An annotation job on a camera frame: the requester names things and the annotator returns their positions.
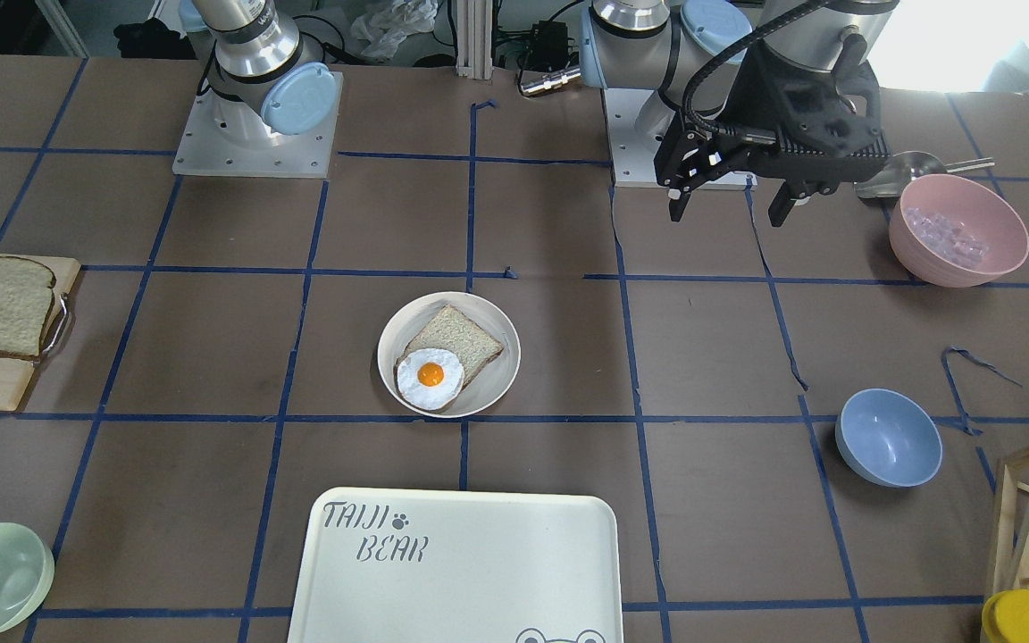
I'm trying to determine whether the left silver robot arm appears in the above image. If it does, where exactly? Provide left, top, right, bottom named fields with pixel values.
left=579, top=1, right=898, bottom=227

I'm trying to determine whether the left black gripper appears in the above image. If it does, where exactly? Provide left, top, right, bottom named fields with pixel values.
left=655, top=36, right=891, bottom=228

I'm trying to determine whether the yellow cup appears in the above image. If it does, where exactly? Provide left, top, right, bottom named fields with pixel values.
left=981, top=590, right=1029, bottom=642

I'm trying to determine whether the pink bowl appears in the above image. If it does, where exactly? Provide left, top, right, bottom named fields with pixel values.
left=889, top=174, right=1029, bottom=288

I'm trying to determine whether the metal scoop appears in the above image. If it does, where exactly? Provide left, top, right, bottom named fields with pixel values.
left=854, top=151, right=996, bottom=200

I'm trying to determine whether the bread slice on plate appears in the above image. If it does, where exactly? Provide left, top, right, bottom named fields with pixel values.
left=397, top=305, right=504, bottom=387

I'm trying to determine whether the blue bowl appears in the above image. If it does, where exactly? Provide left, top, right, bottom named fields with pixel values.
left=833, top=389, right=943, bottom=489

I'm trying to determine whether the fried egg toy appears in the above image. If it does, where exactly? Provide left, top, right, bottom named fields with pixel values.
left=396, top=347, right=465, bottom=410

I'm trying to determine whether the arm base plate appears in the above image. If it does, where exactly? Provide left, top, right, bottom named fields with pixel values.
left=172, top=71, right=346, bottom=180
left=602, top=86, right=755, bottom=190

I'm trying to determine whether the aluminium frame post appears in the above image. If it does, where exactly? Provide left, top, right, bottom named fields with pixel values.
left=447, top=1, right=495, bottom=82

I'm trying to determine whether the bread slice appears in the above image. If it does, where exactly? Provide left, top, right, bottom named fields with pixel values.
left=0, top=255, right=56, bottom=361
left=397, top=305, right=504, bottom=387

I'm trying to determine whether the cream bear tray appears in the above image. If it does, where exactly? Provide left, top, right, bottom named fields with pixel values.
left=289, top=486, right=624, bottom=642

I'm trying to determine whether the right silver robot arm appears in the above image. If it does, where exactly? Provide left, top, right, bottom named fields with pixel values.
left=0, top=1, right=338, bottom=271

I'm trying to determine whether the cream round plate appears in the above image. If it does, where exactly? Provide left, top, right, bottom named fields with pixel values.
left=376, top=290, right=522, bottom=419

